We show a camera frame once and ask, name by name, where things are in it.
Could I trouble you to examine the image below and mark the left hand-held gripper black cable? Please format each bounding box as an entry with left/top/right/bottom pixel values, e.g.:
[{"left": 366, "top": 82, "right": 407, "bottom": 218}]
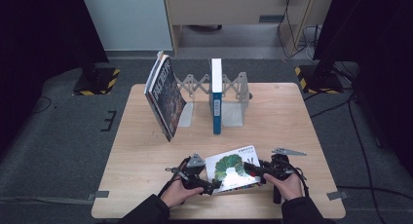
[{"left": 157, "top": 174, "right": 183, "bottom": 200}]

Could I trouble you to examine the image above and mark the blue paperback book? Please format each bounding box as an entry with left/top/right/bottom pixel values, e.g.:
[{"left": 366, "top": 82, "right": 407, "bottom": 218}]
[{"left": 208, "top": 56, "right": 224, "bottom": 136}]

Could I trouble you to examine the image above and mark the grey tape strip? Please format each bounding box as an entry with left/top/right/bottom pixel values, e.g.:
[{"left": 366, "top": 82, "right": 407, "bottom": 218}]
[
  {"left": 325, "top": 190, "right": 351, "bottom": 202},
  {"left": 86, "top": 190, "right": 111, "bottom": 202}
]

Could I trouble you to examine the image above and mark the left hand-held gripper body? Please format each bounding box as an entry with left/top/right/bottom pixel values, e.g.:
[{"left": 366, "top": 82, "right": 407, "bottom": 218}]
[{"left": 165, "top": 152, "right": 208, "bottom": 191}]

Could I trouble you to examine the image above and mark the grey expandable metal book rack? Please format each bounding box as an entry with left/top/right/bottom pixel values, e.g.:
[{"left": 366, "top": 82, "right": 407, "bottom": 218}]
[{"left": 174, "top": 71, "right": 251, "bottom": 128}]

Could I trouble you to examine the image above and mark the right hand-held gripper black cable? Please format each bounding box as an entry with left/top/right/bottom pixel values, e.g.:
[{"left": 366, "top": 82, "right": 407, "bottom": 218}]
[{"left": 291, "top": 165, "right": 310, "bottom": 198}]

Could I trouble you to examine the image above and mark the hand-held gripper black cable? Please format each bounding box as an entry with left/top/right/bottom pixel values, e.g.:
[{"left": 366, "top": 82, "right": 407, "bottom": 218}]
[
  {"left": 157, "top": 174, "right": 183, "bottom": 200},
  {"left": 291, "top": 165, "right": 310, "bottom": 198}
]

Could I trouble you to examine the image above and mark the dark illustrated magazine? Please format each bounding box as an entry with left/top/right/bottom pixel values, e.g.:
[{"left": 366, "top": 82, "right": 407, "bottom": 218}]
[{"left": 144, "top": 54, "right": 189, "bottom": 143}]

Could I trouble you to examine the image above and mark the white caterpillar picture book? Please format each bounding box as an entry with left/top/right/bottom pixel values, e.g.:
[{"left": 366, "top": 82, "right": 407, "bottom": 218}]
[{"left": 205, "top": 144, "right": 263, "bottom": 195}]

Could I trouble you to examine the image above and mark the black stand with striped base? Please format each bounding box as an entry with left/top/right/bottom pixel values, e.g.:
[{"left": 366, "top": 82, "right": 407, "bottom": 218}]
[
  {"left": 71, "top": 53, "right": 122, "bottom": 97},
  {"left": 293, "top": 53, "right": 345, "bottom": 95}
]

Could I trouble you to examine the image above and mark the white panel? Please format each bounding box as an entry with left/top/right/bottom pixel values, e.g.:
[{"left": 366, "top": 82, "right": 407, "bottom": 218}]
[{"left": 79, "top": 0, "right": 174, "bottom": 53}]

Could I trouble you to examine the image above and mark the white cables bundle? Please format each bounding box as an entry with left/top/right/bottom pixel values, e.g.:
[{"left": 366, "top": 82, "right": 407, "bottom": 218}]
[{"left": 301, "top": 23, "right": 323, "bottom": 62}]

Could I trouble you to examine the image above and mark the black floor cable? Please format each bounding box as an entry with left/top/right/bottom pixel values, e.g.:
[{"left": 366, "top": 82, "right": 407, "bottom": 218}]
[
  {"left": 303, "top": 91, "right": 357, "bottom": 120},
  {"left": 347, "top": 98, "right": 380, "bottom": 224},
  {"left": 335, "top": 184, "right": 413, "bottom": 201},
  {"left": 31, "top": 95, "right": 54, "bottom": 115}
]

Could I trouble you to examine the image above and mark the dark curtain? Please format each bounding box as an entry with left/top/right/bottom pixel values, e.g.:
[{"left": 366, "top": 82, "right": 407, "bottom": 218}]
[
  {"left": 313, "top": 0, "right": 413, "bottom": 178},
  {"left": 0, "top": 0, "right": 110, "bottom": 160}
]

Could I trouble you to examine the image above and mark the light wooden cabinet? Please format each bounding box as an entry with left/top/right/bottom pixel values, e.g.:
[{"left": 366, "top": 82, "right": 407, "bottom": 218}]
[{"left": 162, "top": 0, "right": 337, "bottom": 57}]

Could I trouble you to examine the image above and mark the person's left hand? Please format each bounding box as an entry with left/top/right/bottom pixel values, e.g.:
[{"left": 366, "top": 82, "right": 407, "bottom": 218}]
[{"left": 159, "top": 177, "right": 206, "bottom": 209}]

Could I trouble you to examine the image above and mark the person's right hand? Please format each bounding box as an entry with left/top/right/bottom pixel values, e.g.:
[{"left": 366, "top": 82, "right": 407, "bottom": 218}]
[{"left": 262, "top": 171, "right": 304, "bottom": 202}]

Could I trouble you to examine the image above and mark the portrait cover magazine red label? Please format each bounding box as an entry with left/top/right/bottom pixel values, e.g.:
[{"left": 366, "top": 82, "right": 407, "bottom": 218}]
[{"left": 143, "top": 50, "right": 166, "bottom": 95}]

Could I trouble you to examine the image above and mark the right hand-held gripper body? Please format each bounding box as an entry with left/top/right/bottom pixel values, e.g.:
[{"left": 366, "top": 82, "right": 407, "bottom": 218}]
[{"left": 259, "top": 147, "right": 308, "bottom": 205}]

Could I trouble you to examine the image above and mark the black hanging power cable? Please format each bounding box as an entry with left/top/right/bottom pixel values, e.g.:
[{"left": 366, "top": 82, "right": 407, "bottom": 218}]
[{"left": 277, "top": 0, "right": 314, "bottom": 59}]

